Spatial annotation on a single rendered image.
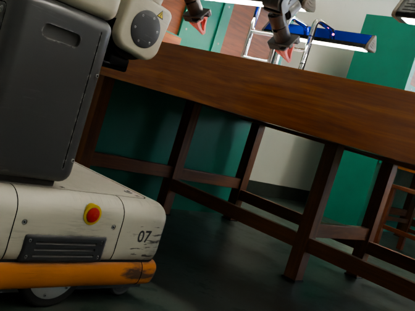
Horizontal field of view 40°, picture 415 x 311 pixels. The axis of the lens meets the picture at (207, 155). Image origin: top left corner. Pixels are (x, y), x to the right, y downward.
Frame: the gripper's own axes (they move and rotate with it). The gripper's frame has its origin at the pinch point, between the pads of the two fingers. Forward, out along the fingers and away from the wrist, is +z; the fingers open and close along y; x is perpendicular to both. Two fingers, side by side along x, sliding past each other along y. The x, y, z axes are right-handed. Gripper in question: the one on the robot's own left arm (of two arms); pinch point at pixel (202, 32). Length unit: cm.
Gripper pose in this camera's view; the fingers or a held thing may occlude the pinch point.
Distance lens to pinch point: 230.5
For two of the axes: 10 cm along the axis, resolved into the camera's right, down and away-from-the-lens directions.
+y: -7.1, -2.7, 6.5
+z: 2.9, 7.2, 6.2
